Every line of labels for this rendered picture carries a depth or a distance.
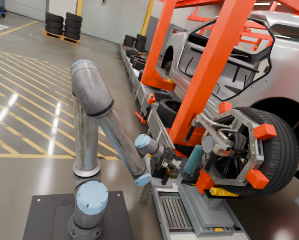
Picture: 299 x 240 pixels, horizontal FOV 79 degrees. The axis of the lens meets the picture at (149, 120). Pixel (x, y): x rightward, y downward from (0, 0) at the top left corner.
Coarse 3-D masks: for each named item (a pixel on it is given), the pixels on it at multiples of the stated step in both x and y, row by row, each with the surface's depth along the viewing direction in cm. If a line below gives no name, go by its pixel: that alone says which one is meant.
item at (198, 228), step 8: (184, 184) 191; (192, 184) 193; (184, 192) 180; (184, 200) 176; (192, 208) 168; (192, 216) 161; (192, 224) 159; (200, 224) 156; (200, 232) 148; (208, 232) 150; (216, 232) 153; (224, 232) 156; (232, 232) 158
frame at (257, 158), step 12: (216, 120) 152; (240, 120) 127; (252, 120) 123; (252, 132) 116; (252, 144) 115; (204, 156) 157; (252, 156) 112; (252, 168) 113; (216, 180) 138; (228, 180) 127; (240, 180) 118
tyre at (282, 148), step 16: (256, 112) 126; (288, 128) 122; (272, 144) 111; (288, 144) 114; (272, 160) 110; (288, 160) 112; (272, 176) 111; (288, 176) 116; (240, 192) 126; (256, 192) 122; (272, 192) 124
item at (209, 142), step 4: (208, 136) 133; (212, 136) 132; (204, 140) 136; (208, 140) 132; (212, 140) 128; (216, 140) 129; (204, 144) 136; (208, 144) 132; (212, 144) 128; (232, 144) 132; (204, 148) 135; (208, 148) 131; (212, 148) 127; (208, 152) 130; (232, 152) 132
